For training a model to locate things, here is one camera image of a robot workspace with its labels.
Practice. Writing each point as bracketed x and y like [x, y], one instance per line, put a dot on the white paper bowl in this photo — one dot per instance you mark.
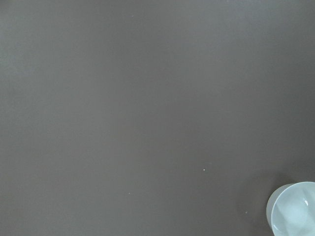
[290, 210]

